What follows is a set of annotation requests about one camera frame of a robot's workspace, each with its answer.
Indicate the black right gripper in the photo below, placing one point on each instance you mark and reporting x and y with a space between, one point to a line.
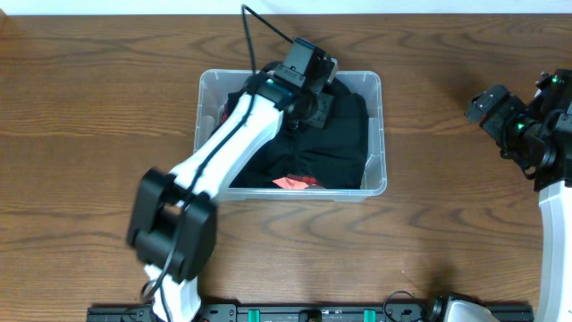
500 123

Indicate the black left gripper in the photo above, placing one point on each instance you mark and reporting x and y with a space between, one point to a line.
319 110

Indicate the large black garment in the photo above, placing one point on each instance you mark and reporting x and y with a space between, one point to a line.
336 154

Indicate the salmon pink garment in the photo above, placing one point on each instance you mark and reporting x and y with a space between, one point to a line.
295 182

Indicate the red navy plaid shirt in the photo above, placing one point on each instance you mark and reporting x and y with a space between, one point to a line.
275 165

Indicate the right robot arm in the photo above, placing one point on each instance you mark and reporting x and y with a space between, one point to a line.
553 186

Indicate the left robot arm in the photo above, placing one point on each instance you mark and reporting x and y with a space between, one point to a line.
173 223

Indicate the clear plastic storage bin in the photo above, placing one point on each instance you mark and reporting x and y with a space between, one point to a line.
216 84

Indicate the black mounting rail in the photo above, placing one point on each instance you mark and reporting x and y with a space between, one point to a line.
232 313

